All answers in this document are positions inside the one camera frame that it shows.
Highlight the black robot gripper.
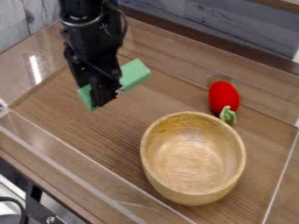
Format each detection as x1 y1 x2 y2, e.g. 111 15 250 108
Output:
60 11 127 107

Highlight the green rectangular block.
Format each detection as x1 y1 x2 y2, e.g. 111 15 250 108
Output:
78 59 151 112

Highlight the brown wooden bowl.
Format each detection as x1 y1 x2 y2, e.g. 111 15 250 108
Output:
140 111 247 206

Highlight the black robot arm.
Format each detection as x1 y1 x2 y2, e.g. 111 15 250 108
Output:
59 0 127 107

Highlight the red plush strawberry toy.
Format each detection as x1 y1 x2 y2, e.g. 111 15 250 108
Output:
210 81 241 124

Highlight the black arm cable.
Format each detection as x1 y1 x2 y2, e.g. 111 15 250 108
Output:
104 0 130 42

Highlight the black cable loop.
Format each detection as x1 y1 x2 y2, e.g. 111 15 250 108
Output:
0 196 28 224

